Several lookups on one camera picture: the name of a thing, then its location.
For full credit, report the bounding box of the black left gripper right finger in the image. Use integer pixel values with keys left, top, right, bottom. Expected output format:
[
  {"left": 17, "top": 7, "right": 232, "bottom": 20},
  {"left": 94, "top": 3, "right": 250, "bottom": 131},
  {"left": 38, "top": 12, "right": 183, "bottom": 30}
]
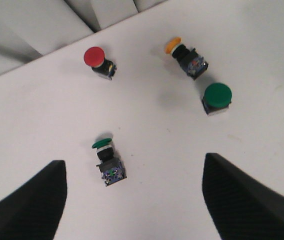
[{"left": 202, "top": 153, "right": 284, "bottom": 240}]

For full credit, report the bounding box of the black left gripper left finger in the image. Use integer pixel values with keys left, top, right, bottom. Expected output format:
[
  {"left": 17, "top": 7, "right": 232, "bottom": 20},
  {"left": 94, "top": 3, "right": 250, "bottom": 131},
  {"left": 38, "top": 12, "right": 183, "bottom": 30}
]
[{"left": 0, "top": 160, "right": 67, "bottom": 240}]

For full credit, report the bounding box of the green button near box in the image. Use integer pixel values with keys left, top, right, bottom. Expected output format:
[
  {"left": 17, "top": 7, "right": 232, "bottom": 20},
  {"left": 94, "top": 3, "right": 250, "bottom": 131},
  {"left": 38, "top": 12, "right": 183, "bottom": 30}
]
[{"left": 201, "top": 82, "right": 233, "bottom": 115}]

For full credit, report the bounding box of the green button lying flat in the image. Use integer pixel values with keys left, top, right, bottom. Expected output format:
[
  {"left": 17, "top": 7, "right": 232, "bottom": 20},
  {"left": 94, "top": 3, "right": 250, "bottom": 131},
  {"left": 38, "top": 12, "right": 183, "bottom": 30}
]
[{"left": 91, "top": 132, "right": 127, "bottom": 187}]

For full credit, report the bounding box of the red button on table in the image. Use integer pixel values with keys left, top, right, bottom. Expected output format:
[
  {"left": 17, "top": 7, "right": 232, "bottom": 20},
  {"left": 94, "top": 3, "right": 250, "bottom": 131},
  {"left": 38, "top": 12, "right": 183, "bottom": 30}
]
[{"left": 83, "top": 46, "right": 117, "bottom": 80}]

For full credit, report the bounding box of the white pleated curtain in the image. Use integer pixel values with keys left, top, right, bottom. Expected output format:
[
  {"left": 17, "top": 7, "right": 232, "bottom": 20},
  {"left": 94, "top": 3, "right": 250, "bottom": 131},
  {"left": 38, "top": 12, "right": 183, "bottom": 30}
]
[{"left": 0, "top": 0, "right": 161, "bottom": 75}]

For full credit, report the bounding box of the yellow push button switch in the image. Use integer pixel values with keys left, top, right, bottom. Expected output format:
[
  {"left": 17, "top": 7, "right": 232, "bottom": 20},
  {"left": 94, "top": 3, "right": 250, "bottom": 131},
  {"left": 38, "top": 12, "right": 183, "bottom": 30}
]
[{"left": 164, "top": 37, "right": 209, "bottom": 80}]

